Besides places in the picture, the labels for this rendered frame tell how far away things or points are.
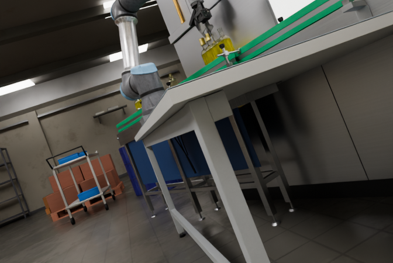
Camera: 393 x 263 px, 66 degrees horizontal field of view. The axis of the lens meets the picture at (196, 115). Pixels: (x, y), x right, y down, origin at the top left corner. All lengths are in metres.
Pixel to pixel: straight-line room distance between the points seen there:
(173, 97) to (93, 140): 10.41
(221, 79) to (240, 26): 1.26
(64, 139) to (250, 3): 9.80
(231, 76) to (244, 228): 0.32
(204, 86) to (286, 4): 1.13
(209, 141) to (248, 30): 1.27
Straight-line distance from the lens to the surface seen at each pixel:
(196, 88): 0.62
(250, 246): 0.71
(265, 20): 1.77
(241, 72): 0.66
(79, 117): 11.11
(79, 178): 6.69
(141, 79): 1.37
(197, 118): 0.65
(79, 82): 9.44
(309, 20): 1.44
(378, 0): 1.30
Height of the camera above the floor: 0.66
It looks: 2 degrees up
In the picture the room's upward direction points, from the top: 22 degrees counter-clockwise
